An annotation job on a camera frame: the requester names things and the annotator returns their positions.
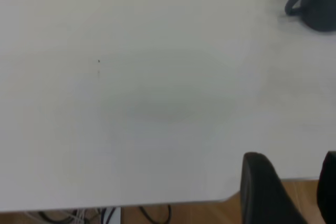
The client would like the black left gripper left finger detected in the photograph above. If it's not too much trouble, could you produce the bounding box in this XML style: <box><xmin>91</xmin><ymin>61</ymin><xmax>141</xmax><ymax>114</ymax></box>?
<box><xmin>239</xmin><ymin>152</ymin><xmax>308</xmax><ymax>224</ymax></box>

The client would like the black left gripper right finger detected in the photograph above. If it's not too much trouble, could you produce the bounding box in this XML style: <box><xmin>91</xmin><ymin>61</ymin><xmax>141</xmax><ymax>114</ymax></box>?
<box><xmin>316</xmin><ymin>150</ymin><xmax>336</xmax><ymax>224</ymax></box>

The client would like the dark grey ceramic cup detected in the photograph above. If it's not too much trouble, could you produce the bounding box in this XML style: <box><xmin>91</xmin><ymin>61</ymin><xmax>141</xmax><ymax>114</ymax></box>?
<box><xmin>284</xmin><ymin>0</ymin><xmax>336</xmax><ymax>33</ymax></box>

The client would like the white table leg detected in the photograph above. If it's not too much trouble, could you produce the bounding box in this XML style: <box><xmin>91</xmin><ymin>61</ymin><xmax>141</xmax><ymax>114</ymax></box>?
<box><xmin>103</xmin><ymin>207</ymin><xmax>122</xmax><ymax>224</ymax></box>

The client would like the black cable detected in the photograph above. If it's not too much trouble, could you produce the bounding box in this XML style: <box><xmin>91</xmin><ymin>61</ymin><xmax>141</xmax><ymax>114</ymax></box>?
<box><xmin>38</xmin><ymin>209</ymin><xmax>77</xmax><ymax>224</ymax></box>
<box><xmin>138</xmin><ymin>204</ymin><xmax>173</xmax><ymax>224</ymax></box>

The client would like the white cable bundle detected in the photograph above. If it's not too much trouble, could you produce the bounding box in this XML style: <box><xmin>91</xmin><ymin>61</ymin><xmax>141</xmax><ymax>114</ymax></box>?
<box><xmin>70</xmin><ymin>208</ymin><xmax>103</xmax><ymax>224</ymax></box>

